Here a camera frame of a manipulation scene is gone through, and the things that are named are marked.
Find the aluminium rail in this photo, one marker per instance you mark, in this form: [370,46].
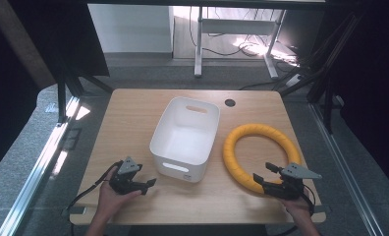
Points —
[343,170]
[38,164]

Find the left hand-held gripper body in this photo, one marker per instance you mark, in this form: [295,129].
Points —
[127,178]

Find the white metal desk frame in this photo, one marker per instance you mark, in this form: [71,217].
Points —
[235,26]

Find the black tripod stand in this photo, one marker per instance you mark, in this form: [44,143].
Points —
[326,65]
[68,85]

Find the white power strip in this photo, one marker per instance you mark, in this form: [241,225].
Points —
[294,80]

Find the person's left hand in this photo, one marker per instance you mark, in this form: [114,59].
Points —
[110,200]

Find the person's right hand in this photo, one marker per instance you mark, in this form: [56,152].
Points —
[297,206]

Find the white plastic storage bin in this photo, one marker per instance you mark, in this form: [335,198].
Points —
[186,141]

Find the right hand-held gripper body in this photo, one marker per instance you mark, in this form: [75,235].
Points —
[290,183]

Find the brown wooden beam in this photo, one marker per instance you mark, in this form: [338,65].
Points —
[22,46]

